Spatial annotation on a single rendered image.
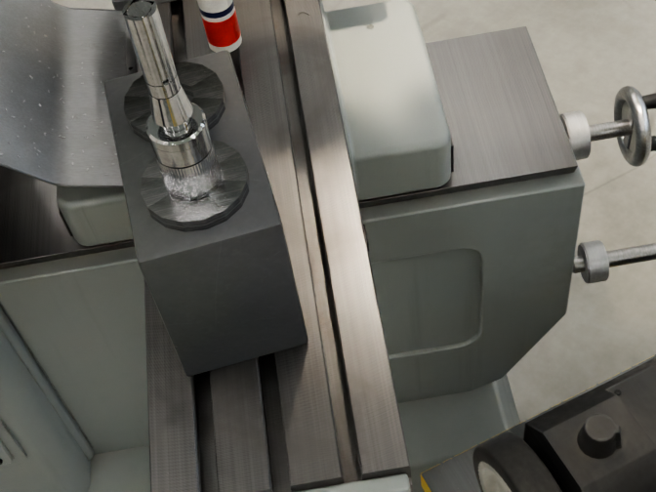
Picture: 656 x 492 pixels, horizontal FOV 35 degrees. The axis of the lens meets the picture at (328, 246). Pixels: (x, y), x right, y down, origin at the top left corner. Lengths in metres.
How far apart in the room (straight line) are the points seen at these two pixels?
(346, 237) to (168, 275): 0.26
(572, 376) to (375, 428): 1.13
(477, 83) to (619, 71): 1.11
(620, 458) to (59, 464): 0.88
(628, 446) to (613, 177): 1.12
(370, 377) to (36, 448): 0.82
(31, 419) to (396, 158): 0.69
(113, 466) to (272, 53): 0.84
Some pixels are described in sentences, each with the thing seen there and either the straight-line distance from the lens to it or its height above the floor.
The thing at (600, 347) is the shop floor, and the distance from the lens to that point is 2.08.
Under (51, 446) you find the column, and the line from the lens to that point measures 1.69.
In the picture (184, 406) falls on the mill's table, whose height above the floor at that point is 0.93.
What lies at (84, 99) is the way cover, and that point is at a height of 0.87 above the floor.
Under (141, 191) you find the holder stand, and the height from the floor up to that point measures 1.13.
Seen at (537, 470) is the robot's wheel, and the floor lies 0.60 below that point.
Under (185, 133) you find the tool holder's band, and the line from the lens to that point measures 0.81.
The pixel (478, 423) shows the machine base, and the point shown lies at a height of 0.20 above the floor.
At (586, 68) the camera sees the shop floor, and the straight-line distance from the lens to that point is 2.56.
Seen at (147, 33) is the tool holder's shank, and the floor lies 1.29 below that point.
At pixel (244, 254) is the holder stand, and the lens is 0.86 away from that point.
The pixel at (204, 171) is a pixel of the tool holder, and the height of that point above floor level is 1.15.
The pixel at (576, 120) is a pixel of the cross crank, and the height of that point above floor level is 0.66.
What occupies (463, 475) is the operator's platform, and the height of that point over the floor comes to 0.40.
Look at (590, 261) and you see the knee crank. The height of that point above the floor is 0.53.
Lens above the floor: 1.77
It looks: 53 degrees down
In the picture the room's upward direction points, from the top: 10 degrees counter-clockwise
